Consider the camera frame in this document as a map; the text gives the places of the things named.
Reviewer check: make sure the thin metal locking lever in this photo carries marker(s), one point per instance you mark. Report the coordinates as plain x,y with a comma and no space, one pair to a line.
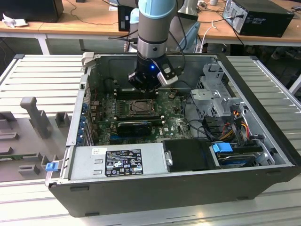
137,100
144,114

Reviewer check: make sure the CPU silver plate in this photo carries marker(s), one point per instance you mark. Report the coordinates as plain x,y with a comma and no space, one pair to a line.
142,107

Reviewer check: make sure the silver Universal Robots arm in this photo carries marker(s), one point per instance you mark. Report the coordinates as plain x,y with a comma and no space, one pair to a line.
155,28

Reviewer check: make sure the black RAM slot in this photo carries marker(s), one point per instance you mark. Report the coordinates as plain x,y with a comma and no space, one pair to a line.
155,122
127,96
141,117

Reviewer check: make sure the CPU socket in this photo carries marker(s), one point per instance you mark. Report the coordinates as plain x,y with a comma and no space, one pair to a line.
129,110

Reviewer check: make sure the blue expansion slot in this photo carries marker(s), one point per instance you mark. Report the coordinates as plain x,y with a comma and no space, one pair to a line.
114,137

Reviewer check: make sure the round coin battery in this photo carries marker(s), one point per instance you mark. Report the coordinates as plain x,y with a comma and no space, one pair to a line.
171,95

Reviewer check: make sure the black graphics card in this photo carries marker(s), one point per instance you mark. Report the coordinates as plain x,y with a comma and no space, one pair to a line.
134,129

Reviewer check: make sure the green motherboard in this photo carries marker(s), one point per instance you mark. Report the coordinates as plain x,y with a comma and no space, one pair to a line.
174,127

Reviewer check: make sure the grey metal drive cage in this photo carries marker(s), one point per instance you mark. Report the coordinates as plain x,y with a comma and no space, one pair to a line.
204,96

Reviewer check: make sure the pale blue teach pendant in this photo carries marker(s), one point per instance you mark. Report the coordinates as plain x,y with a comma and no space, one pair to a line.
191,35

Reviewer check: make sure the small black box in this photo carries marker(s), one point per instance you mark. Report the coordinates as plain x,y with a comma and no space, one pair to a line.
122,18

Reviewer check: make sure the wooden desk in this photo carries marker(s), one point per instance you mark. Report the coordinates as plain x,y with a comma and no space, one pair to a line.
94,26

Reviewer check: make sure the black plastic shroud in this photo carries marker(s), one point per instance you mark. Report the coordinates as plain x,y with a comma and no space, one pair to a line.
188,155

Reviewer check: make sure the white power adapter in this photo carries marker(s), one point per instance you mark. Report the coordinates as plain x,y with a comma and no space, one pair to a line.
201,3

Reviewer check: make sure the white cup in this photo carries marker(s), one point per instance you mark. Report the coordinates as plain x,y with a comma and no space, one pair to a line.
213,2

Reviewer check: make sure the hard disk in blue carrier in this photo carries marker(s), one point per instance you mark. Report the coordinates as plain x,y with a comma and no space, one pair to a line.
222,150

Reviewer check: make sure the grey power supply unit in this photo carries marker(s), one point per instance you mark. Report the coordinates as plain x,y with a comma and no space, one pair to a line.
82,164

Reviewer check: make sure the black open PC case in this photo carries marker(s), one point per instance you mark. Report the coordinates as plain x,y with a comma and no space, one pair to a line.
164,197

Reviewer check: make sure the blue plastic case latch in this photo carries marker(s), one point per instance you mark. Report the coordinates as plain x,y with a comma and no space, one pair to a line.
51,167

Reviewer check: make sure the black desktop computer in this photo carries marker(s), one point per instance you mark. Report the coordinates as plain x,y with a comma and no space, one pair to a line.
265,23

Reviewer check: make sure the grey parts rack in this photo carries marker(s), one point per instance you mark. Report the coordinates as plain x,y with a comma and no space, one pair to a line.
28,141

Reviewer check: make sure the large black box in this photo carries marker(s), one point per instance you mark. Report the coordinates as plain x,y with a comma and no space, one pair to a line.
30,9

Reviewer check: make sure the crumpled white paper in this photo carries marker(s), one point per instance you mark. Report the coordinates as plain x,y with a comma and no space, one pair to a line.
14,22

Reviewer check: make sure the green RAM stick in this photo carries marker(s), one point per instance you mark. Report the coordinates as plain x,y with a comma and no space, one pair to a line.
11,156

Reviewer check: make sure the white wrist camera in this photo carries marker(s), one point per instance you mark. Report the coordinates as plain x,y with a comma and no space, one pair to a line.
168,80

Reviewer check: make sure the white metal frame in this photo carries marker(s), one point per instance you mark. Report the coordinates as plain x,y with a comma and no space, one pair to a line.
296,84

